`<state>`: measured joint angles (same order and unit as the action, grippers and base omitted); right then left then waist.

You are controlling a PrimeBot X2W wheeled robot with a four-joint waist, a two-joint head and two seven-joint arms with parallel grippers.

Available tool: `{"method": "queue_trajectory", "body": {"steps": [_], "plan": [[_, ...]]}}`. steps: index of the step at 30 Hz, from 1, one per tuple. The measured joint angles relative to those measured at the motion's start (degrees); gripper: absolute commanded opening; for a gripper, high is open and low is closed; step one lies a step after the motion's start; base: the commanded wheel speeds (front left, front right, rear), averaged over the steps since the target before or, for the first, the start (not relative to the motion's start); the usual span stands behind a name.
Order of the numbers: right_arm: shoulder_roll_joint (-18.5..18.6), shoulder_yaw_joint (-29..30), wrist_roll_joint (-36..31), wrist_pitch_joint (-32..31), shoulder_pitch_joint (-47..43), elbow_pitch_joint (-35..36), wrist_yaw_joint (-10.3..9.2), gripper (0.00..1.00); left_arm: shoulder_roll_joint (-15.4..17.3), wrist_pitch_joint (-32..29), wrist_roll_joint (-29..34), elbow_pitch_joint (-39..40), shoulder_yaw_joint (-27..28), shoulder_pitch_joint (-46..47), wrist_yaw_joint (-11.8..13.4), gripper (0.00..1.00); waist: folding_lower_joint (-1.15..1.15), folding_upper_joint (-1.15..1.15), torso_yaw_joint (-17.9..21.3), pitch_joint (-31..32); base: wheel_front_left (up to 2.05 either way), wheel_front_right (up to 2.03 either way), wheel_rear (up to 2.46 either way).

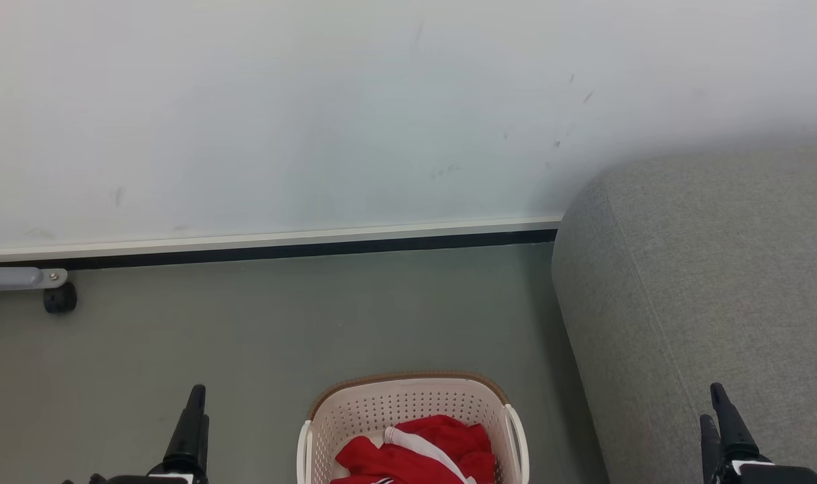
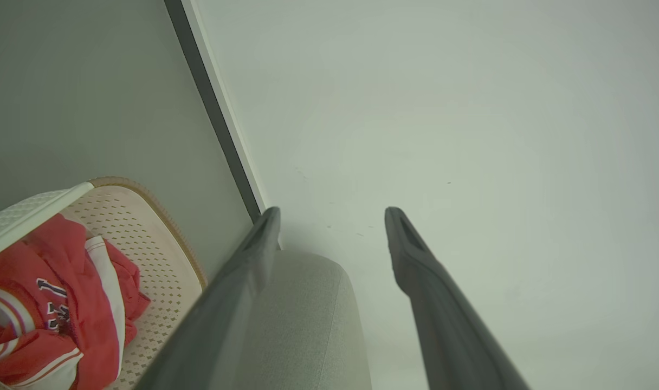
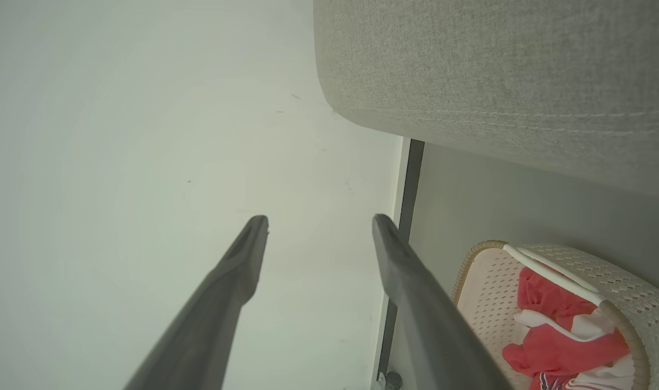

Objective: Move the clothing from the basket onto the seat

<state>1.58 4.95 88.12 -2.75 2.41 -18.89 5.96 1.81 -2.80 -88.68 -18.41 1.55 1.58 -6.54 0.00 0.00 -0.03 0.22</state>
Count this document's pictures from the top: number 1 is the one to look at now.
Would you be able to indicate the cream perforated laundry basket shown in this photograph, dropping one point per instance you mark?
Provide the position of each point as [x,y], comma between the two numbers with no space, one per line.
[408,403]

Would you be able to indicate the grey fabric sofa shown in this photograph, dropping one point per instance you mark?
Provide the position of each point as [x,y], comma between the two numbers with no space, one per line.
[704,282]

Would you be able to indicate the red garment wide white band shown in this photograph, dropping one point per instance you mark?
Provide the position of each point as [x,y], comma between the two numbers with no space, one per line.
[449,433]

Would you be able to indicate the black caster wheel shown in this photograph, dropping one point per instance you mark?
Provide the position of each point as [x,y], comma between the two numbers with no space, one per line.
[60,298]

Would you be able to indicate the grey metal furniture leg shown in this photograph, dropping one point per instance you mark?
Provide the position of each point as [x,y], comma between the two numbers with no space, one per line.
[12,277]

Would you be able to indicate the white and black baseboard strip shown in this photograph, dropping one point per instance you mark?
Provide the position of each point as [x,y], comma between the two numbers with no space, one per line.
[247,245]

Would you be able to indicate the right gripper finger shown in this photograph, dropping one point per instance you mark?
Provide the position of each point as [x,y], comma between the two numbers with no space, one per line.
[709,450]
[734,423]

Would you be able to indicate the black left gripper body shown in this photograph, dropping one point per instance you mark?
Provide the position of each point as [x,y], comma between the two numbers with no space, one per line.
[146,479]

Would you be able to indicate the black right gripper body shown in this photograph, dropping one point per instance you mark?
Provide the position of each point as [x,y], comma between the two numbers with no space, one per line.
[771,474]

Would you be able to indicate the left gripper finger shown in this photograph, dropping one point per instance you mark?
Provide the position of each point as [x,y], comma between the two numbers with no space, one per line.
[185,437]
[207,437]

